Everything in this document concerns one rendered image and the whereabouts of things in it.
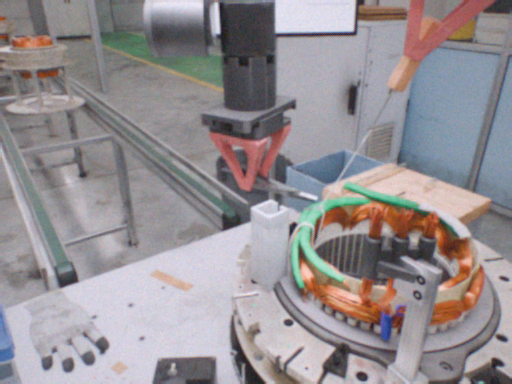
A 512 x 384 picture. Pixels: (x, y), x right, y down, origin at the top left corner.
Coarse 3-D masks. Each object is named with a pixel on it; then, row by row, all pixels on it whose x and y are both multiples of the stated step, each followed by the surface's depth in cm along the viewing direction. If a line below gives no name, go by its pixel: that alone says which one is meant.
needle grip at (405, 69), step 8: (424, 24) 32; (432, 24) 32; (440, 24) 32; (424, 32) 33; (432, 32) 32; (400, 64) 35; (408, 64) 34; (416, 64) 34; (400, 72) 35; (408, 72) 34; (392, 80) 35; (400, 80) 35; (408, 80) 35; (392, 88) 36; (400, 88) 35
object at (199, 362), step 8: (160, 360) 68; (168, 360) 68; (176, 360) 68; (184, 360) 68; (192, 360) 67; (200, 360) 67; (208, 360) 67; (160, 368) 67; (168, 368) 67; (176, 368) 67; (184, 368) 67; (192, 368) 65; (200, 368) 65; (208, 368) 65; (216, 368) 69; (160, 376) 65; (168, 376) 65; (176, 376) 65; (184, 376) 65; (192, 376) 64; (200, 376) 64; (208, 376) 64; (216, 376) 69
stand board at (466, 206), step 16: (368, 176) 76; (400, 176) 76; (416, 176) 76; (336, 192) 70; (352, 192) 70; (384, 192) 70; (400, 192) 70; (416, 192) 70; (432, 192) 70; (448, 192) 70; (464, 192) 70; (448, 208) 65; (464, 208) 65; (480, 208) 66; (464, 224) 65
